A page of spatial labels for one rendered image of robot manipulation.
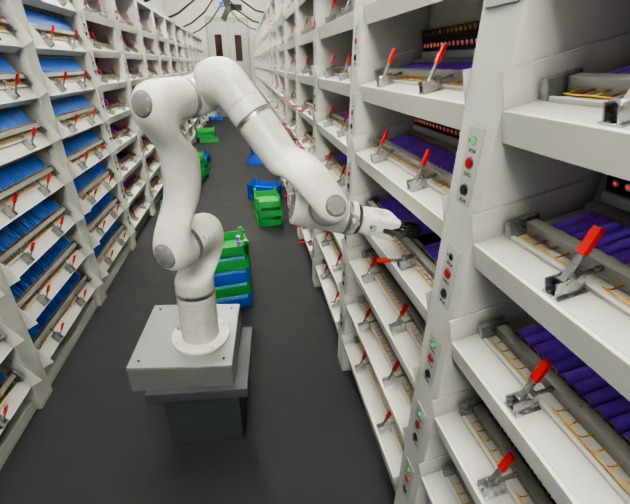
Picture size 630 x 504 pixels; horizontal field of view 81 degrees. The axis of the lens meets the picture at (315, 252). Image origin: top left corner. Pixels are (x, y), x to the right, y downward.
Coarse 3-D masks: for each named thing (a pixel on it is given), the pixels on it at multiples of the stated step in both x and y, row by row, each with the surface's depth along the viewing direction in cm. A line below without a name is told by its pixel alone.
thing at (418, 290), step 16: (368, 192) 128; (384, 192) 129; (368, 240) 117; (384, 240) 106; (416, 240) 102; (384, 256) 101; (400, 256) 97; (400, 272) 91; (416, 272) 90; (416, 288) 84; (416, 304) 84
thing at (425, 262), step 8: (392, 240) 103; (400, 240) 102; (408, 240) 98; (400, 248) 99; (408, 248) 97; (416, 248) 94; (424, 256) 90; (424, 264) 88; (432, 264) 87; (432, 272) 84
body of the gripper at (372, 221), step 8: (360, 208) 89; (368, 208) 93; (376, 208) 95; (360, 216) 88; (368, 216) 88; (376, 216) 89; (384, 216) 90; (392, 216) 92; (360, 224) 88; (368, 224) 87; (376, 224) 88; (384, 224) 88; (392, 224) 88; (400, 224) 89; (360, 232) 89; (368, 232) 89; (376, 232) 89
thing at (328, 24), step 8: (352, 0) 110; (344, 8) 125; (352, 8) 126; (320, 16) 163; (328, 16) 149; (336, 16) 158; (344, 16) 122; (352, 16) 115; (320, 24) 164; (328, 24) 145; (336, 24) 134; (344, 24) 125; (352, 24) 117; (320, 32) 162; (328, 32) 149; (336, 32) 138
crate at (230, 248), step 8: (224, 232) 205; (232, 232) 206; (240, 232) 206; (224, 240) 207; (232, 240) 208; (240, 240) 208; (224, 248) 188; (232, 248) 189; (240, 248) 191; (224, 256) 190; (232, 256) 191
